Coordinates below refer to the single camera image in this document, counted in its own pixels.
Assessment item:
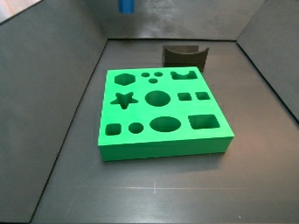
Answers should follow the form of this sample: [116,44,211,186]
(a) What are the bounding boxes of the dark grey curved block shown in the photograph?
[163,45,210,71]

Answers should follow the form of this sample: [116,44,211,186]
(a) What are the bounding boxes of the green foam shape board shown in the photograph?
[98,66,234,161]

